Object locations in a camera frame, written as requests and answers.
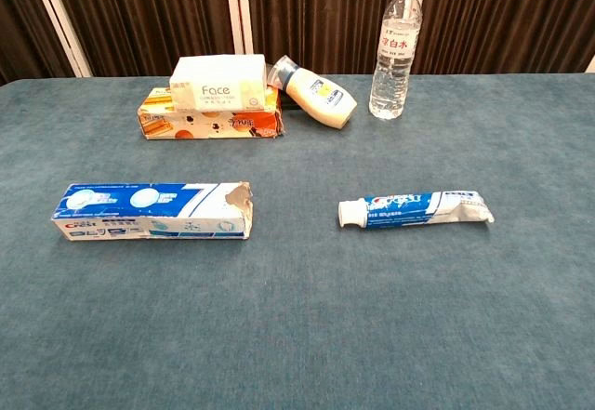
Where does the blue white toothpaste tube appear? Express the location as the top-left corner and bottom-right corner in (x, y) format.
(337, 190), (496, 231)

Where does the blue white toothpaste box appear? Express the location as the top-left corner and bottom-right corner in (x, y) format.
(49, 180), (255, 243)

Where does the orange snack box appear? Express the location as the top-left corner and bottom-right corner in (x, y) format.
(137, 85), (285, 141)

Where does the cream lotion bottle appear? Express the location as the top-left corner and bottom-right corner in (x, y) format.
(268, 54), (358, 130)

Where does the blue felt table cover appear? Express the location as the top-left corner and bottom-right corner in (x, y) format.
(0, 73), (595, 410)

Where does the white Face tissue pack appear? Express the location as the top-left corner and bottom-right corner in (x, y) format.
(168, 54), (270, 113)

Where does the clear plastic water bottle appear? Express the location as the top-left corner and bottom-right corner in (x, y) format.
(368, 0), (423, 121)

